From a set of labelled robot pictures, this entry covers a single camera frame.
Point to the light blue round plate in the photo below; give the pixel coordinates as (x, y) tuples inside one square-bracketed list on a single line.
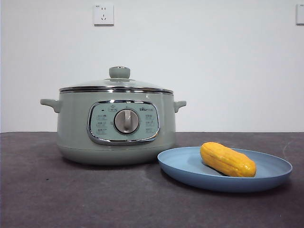
[(185, 171)]

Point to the pale green electric steamer pot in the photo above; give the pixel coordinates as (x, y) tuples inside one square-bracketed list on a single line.
[(73, 123)]

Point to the white wall socket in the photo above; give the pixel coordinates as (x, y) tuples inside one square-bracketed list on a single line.
[(103, 14), (300, 14)]

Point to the yellow corn cob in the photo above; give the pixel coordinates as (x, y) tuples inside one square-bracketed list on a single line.
[(228, 159)]

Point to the glass lid with green knob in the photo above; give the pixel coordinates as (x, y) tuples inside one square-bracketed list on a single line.
[(118, 72)]

